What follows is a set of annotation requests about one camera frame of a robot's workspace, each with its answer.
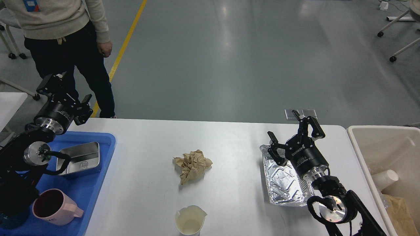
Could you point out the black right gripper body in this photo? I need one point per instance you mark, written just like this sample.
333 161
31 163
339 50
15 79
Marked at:
305 157

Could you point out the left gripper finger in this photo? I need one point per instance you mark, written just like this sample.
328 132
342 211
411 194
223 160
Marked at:
53 87
82 111

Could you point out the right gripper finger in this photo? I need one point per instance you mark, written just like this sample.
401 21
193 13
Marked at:
274 149
304 122

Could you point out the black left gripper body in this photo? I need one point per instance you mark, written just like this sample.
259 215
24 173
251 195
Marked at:
56 115

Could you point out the aluminium foil container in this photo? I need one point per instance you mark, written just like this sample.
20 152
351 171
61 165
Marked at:
284 187

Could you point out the square steel tray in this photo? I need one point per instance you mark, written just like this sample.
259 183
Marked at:
85 159

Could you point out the pink mug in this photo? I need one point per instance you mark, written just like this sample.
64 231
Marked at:
55 207

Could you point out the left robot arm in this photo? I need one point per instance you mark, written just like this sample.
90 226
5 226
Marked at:
27 157

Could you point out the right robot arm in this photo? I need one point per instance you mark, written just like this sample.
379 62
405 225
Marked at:
336 205

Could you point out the person's hand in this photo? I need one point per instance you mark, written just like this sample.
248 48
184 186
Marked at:
105 49

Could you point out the right floor outlet plate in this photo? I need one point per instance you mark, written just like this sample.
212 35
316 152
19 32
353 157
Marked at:
310 112

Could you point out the floor outlet plate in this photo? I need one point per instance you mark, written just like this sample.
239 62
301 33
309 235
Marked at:
310 112
292 114

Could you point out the left floor outlet plate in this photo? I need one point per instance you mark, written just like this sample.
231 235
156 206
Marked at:
292 114

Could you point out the white side table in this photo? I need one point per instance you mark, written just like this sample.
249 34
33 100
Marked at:
10 102

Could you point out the person in dark trousers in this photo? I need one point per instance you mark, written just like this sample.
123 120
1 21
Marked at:
61 35

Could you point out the beige waste bin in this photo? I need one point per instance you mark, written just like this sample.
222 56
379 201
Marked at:
381 148

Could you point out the grey office chair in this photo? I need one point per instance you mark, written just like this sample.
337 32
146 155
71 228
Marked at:
8 20

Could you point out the white paper cup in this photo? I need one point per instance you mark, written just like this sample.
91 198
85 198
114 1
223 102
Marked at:
384 179

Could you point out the crumpled brown paper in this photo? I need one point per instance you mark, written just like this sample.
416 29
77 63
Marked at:
192 165

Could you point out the brown paper bag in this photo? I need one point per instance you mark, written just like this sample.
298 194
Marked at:
400 217

